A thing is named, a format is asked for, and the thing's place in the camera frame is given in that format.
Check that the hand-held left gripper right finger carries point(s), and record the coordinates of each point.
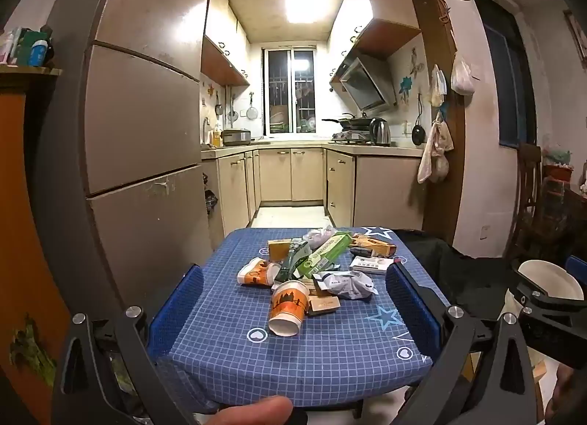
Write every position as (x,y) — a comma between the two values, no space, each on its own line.
(408,310)

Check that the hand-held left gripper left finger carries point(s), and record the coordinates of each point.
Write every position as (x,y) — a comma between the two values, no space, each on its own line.
(176,310)

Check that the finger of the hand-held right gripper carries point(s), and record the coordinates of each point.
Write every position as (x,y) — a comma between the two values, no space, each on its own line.
(545,299)
(577,266)

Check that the white plastic bin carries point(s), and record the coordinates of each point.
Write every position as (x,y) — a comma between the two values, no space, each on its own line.
(545,276)

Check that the white red medicine box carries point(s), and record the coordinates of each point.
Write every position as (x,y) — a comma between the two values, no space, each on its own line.
(369,264)

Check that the grey white packet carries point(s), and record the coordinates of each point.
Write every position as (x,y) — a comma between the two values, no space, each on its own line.
(348,285)

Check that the black foil packet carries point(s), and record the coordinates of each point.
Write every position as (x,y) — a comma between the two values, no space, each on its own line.
(360,250)

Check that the small brown cardboard box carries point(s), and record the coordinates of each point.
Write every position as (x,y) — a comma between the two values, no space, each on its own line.
(323,305)

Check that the crushed orange white paper cup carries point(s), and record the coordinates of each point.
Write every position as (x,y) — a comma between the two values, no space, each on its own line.
(254,273)

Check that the long green white carton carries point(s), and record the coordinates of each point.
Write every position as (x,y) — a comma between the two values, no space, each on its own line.
(325,253)

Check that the orange tree print paper cup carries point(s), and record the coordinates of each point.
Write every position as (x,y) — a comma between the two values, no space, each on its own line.
(289,303)

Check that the yellow brown taped box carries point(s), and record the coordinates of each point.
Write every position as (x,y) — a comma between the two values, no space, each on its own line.
(279,249)

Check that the dark green foil packet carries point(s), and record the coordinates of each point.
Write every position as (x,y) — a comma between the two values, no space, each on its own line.
(289,264)

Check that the black trash bag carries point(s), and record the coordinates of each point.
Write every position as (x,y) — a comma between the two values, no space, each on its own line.
(210,201)

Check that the person's left hand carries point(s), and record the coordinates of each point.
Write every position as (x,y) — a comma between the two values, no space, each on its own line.
(257,412)

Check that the blue grid star tablecloth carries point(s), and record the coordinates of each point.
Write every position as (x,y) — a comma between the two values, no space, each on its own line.
(220,315)

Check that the dark wooden table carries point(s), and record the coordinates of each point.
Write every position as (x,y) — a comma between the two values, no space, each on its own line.
(577,218)

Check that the orange snack box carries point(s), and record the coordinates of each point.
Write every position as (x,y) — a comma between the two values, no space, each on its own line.
(378,246)

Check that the dark wooden chair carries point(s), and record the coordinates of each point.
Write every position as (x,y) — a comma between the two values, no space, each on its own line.
(527,205)

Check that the red flowerpot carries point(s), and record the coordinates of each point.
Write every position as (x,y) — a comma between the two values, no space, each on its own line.
(557,173)

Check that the clear crumpled plastic bag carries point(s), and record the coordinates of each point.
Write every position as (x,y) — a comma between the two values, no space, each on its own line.
(318,236)

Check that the green leafy clump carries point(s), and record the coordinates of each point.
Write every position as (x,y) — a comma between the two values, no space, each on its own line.
(32,349)

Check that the beige hanging cloth bags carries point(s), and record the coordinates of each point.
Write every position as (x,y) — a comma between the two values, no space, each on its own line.
(435,149)

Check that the beige lower kitchen cabinets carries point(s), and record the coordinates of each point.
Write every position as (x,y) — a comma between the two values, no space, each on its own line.
(275,177)

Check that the small black hanging pan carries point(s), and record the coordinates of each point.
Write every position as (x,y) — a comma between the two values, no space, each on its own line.
(418,133)

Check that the yellow bottle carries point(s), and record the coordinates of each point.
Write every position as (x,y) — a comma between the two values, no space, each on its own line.
(216,137)

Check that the steel electric kettle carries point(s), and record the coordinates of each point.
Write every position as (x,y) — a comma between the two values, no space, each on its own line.
(380,131)

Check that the gas stove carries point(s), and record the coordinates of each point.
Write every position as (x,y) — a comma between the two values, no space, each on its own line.
(351,136)

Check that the black frying pan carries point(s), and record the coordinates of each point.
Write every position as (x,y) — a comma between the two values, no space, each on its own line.
(351,121)

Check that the orange wooden cabinet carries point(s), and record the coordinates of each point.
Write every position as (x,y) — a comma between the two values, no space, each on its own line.
(27,177)

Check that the dark blue window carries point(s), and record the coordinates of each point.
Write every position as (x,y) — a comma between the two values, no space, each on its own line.
(502,76)

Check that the beige three door fridge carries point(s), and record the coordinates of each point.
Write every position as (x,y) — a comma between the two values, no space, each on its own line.
(137,108)

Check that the white hanging plastic bag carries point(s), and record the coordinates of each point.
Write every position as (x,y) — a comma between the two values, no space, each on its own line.
(462,78)

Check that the pale hanging plastic bag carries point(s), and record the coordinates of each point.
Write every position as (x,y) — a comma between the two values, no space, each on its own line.
(438,85)

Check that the steel range hood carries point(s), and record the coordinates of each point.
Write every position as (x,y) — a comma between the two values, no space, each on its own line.
(364,85)

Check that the kitchen window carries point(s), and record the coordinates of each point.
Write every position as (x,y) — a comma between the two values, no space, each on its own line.
(289,90)

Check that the beige upper cabinet brown underside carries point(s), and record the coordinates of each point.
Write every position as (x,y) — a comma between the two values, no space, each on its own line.
(224,39)

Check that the beige upper cabinet over hood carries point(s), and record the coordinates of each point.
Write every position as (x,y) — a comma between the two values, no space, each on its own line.
(367,16)

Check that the ceiling light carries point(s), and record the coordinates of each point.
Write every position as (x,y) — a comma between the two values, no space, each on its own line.
(309,0)

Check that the white wall socket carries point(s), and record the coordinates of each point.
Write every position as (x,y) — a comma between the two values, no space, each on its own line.
(483,232)

